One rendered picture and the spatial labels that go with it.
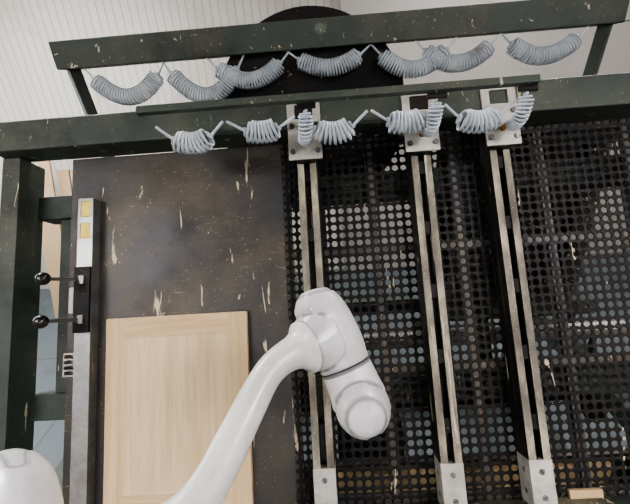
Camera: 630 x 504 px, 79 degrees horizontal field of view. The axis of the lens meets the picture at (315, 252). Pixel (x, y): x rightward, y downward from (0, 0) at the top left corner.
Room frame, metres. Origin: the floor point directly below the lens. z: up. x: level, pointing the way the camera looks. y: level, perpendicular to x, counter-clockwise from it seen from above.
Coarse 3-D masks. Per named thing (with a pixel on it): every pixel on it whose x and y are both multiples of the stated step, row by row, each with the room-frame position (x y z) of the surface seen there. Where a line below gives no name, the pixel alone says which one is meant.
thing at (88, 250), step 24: (96, 216) 1.18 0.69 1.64; (96, 240) 1.14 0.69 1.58; (96, 264) 1.10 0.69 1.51; (96, 288) 1.06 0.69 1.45; (96, 312) 1.02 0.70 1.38; (96, 336) 0.99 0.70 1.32; (96, 360) 0.95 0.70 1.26; (96, 384) 0.91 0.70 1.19; (72, 408) 0.85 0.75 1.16; (72, 432) 0.82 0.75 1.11; (72, 456) 0.78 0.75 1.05; (72, 480) 0.75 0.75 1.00
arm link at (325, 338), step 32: (320, 288) 0.65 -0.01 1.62; (320, 320) 0.59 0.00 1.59; (352, 320) 0.62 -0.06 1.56; (288, 352) 0.55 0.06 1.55; (320, 352) 0.55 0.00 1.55; (352, 352) 0.57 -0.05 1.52; (256, 384) 0.49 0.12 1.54; (256, 416) 0.46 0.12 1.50; (224, 448) 0.41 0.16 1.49; (192, 480) 0.38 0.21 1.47; (224, 480) 0.38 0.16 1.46
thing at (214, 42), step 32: (544, 0) 1.63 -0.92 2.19; (576, 0) 1.63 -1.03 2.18; (608, 0) 1.62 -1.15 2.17; (160, 32) 1.69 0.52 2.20; (192, 32) 1.69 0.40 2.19; (224, 32) 1.68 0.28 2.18; (256, 32) 1.68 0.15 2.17; (288, 32) 1.67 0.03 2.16; (320, 32) 1.67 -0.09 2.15; (352, 32) 1.66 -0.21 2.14; (384, 32) 1.66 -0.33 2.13; (416, 32) 1.65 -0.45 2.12; (448, 32) 1.64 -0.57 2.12; (480, 32) 1.64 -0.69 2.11; (512, 32) 1.68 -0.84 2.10; (608, 32) 1.65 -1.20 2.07; (64, 64) 1.71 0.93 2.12; (96, 64) 1.70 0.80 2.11; (128, 64) 1.73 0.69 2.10
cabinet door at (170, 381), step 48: (144, 336) 0.97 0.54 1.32; (192, 336) 0.96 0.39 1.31; (240, 336) 0.95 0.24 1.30; (144, 384) 0.89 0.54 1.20; (192, 384) 0.88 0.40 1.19; (240, 384) 0.87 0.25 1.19; (144, 432) 0.82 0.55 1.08; (192, 432) 0.81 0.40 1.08; (144, 480) 0.75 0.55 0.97; (240, 480) 0.73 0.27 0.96
